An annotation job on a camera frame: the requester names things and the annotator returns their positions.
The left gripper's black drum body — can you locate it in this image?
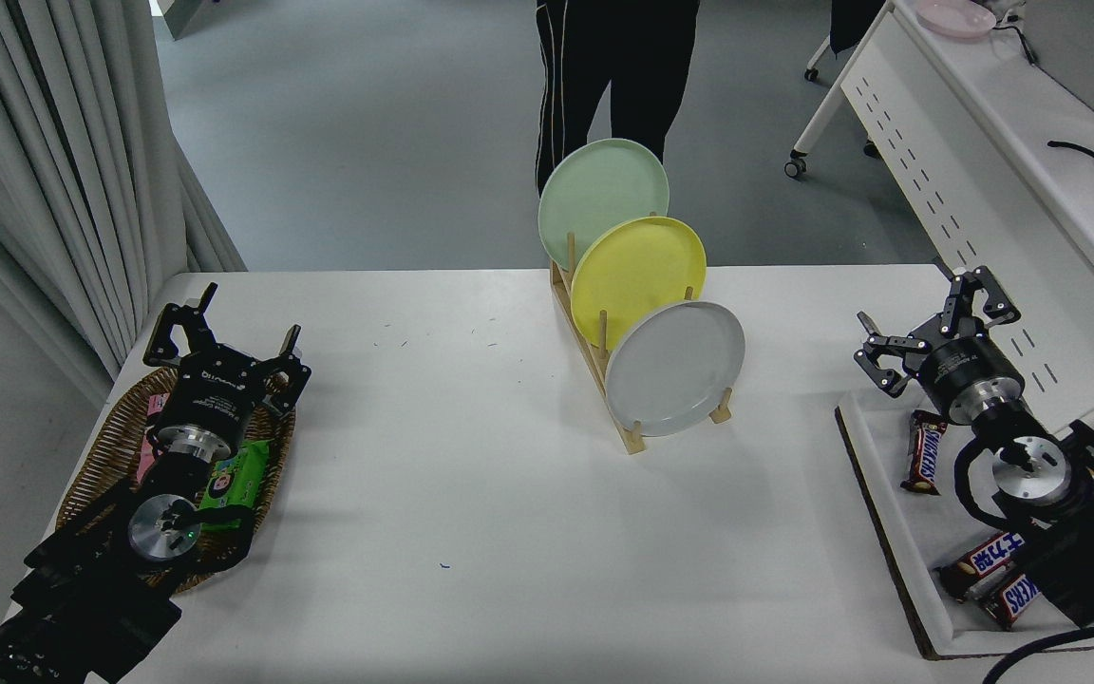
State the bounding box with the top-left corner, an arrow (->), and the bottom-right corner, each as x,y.
160,348 -> 284,447

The right gripper's black drum body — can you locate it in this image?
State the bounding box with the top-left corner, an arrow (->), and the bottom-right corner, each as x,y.
915,331 -> 1025,419

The grey plate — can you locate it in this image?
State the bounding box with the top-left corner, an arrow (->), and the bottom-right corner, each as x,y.
604,300 -> 746,438

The yellow plate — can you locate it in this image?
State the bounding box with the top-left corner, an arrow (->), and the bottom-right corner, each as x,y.
571,216 -> 707,352

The wooden plate rack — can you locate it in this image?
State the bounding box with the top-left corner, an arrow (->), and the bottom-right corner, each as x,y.
550,233 -> 734,455

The pink plate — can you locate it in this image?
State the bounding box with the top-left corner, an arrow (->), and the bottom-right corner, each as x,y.
915,0 -> 997,39

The pale green plate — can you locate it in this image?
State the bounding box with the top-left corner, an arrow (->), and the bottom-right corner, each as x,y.
538,138 -> 670,272

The green snack pack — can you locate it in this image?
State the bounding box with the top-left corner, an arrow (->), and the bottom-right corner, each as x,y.
198,439 -> 273,531

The small brown Snickers bar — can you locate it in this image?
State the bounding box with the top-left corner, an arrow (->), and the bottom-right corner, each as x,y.
900,410 -> 950,497

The pink snack pack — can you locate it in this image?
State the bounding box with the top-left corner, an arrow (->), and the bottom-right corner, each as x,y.
136,394 -> 174,484

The brown wicker basket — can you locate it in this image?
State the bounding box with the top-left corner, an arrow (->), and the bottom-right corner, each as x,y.
55,366 -> 297,595

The white foam tray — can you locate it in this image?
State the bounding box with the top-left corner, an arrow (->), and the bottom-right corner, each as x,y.
835,385 -> 1094,661

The Snickers bar with blue characters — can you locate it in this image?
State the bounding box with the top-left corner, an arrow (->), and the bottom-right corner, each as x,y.
936,530 -> 1028,601

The white desk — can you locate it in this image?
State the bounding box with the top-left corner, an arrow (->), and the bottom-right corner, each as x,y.
784,0 -> 1094,457

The Snickers bar with Latin print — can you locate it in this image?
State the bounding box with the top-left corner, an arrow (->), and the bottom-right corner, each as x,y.
981,570 -> 1042,631

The grey curtain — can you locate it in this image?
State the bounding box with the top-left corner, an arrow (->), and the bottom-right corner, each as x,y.
0,0 -> 248,409

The grey laptop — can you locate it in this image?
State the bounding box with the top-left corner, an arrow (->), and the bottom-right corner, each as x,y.
1022,0 -> 1094,132

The person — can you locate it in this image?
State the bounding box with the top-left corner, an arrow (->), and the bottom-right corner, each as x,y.
535,0 -> 702,198

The black cable with yellow plug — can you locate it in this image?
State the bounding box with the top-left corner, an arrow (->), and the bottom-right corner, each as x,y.
1047,141 -> 1094,177

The thin black cable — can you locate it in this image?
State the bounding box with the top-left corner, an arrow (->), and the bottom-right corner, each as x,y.
991,17 -> 1039,67

